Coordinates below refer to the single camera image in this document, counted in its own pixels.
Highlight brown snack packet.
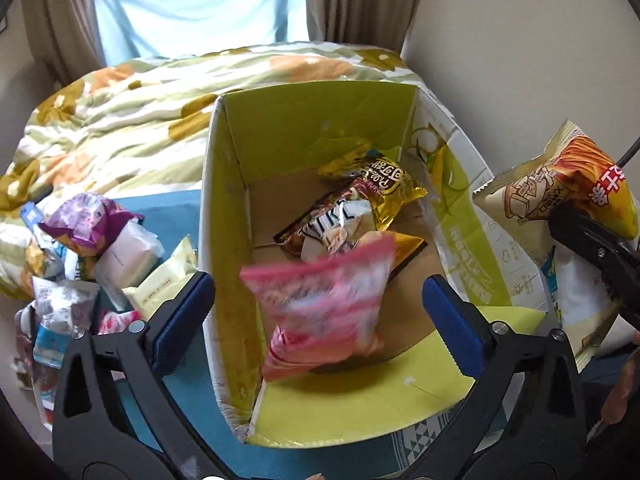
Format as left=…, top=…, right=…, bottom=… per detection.
left=274, top=185, right=428, bottom=281

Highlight pink striped snack packet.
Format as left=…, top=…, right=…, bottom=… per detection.
left=240, top=232, right=398, bottom=383

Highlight colourful printed snack packet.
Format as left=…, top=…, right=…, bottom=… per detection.
left=25, top=237, right=81, bottom=283

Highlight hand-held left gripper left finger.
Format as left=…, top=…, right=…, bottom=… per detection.
left=51, top=271, right=236, bottom=480

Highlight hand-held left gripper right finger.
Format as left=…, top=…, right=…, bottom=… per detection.
left=421, top=274, right=586, bottom=480

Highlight yellow foil snack packet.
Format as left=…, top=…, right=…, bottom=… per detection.
left=317, top=142, right=428, bottom=233

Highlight light blue window cloth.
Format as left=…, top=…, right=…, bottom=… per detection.
left=92, top=0, right=331, bottom=68

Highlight teal patterned mat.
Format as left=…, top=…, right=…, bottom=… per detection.
left=97, top=191, right=506, bottom=480

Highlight floral green orange blanket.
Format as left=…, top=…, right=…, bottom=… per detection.
left=0, top=40, right=426, bottom=306

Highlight beige orange chip packet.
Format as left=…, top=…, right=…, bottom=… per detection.
left=472, top=119, right=640, bottom=242

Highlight green lined cardboard box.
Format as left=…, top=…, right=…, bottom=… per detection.
left=197, top=81, right=551, bottom=448

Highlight beige curtain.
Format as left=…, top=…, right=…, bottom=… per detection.
left=305, top=0, right=423, bottom=53
left=20, top=0, right=108, bottom=86

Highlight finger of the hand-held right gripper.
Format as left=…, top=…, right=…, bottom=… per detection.
left=547, top=209, right=640, bottom=322

